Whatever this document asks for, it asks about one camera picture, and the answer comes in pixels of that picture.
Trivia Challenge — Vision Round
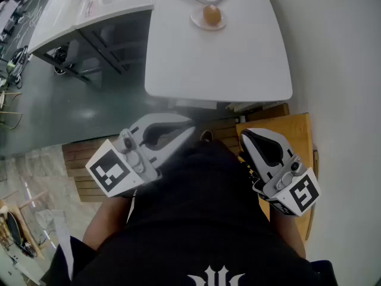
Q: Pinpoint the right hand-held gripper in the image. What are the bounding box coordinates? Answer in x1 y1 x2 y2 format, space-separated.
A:
239 128 322 217

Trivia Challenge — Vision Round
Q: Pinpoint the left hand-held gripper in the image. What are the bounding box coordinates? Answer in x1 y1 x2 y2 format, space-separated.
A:
85 113 196 198

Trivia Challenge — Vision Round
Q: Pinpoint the white round plate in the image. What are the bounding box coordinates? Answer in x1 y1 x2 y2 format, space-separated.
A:
190 4 227 32

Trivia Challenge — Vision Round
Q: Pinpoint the brown round food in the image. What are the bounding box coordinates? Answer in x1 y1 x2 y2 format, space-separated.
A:
202 5 223 27

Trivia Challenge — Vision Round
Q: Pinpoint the person's right forearm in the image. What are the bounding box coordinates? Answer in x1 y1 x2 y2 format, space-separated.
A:
269 209 307 260

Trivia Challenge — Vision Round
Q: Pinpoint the person's left forearm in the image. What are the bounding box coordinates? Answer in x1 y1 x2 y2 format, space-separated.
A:
82 192 135 251

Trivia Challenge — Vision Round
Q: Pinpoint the wooden chair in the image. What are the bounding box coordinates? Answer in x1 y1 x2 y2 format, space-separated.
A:
235 111 319 241

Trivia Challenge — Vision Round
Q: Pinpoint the wooden slat platform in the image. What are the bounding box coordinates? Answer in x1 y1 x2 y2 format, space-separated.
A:
61 118 248 204

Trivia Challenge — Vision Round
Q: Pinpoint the person's dark shoe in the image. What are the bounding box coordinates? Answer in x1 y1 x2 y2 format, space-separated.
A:
199 129 214 144

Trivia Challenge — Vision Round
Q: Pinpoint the person's black clothing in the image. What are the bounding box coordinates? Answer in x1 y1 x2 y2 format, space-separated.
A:
41 138 339 286

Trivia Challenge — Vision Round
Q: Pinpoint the black round disc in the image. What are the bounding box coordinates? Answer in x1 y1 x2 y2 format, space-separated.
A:
5 212 24 247

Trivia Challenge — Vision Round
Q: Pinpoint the thin wooden frame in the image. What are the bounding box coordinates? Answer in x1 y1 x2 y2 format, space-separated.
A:
0 91 24 130

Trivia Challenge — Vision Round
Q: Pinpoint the bundle of cables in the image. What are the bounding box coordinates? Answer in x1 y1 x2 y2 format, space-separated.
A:
5 45 30 89

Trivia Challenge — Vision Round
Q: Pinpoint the white side table dark frame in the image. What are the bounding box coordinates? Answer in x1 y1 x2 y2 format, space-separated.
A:
27 0 157 86

